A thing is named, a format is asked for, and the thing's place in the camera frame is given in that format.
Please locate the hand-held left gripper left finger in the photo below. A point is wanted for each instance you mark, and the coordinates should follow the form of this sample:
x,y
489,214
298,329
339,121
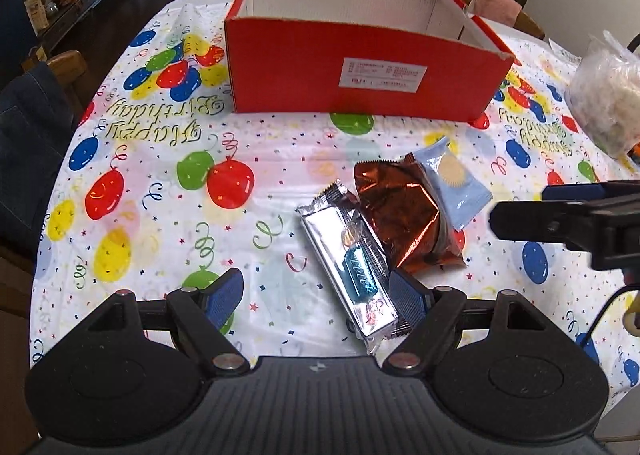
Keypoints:
x,y
225,292

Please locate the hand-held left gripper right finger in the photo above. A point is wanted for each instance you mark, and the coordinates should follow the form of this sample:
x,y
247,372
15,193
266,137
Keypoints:
x,y
407,297

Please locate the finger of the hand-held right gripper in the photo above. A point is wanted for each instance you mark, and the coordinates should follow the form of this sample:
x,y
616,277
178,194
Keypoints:
x,y
575,191
540,225

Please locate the light blue snack packet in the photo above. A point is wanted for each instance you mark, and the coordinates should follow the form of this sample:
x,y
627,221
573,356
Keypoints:
x,y
465,200

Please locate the copper foil snack packet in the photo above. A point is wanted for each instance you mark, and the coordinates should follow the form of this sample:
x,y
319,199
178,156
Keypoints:
x,y
400,215

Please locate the silver wafer packet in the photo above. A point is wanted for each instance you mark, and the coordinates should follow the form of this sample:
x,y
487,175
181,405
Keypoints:
x,y
330,245

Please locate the red cardboard box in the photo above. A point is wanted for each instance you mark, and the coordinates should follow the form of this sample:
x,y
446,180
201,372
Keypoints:
x,y
290,70

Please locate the balloon print tablecloth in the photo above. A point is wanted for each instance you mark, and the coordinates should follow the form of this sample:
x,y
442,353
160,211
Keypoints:
x,y
165,235

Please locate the clear plastic bag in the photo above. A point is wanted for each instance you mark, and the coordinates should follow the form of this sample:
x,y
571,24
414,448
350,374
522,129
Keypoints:
x,y
605,95

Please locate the wooden chair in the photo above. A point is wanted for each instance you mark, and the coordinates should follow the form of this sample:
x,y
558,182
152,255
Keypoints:
x,y
530,25
67,70

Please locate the pink cloth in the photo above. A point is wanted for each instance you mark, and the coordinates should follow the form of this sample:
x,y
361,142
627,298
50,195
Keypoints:
x,y
497,7

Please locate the kraft paper bag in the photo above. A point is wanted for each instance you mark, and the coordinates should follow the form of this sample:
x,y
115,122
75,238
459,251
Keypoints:
x,y
38,15

